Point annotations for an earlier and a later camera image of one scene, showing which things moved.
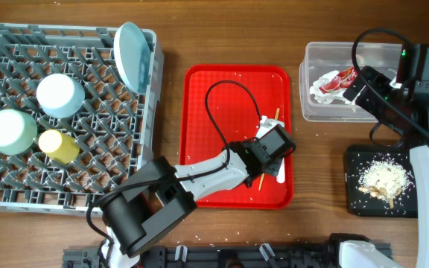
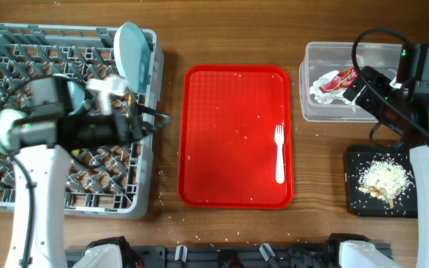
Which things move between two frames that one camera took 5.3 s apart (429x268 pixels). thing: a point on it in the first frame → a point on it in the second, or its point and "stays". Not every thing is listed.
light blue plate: (132, 52) stays
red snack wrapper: (345, 79) stays
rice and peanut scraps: (384, 179) stays
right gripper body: (380, 84) stays
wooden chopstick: (276, 117) → (127, 115)
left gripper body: (274, 166) → (97, 129)
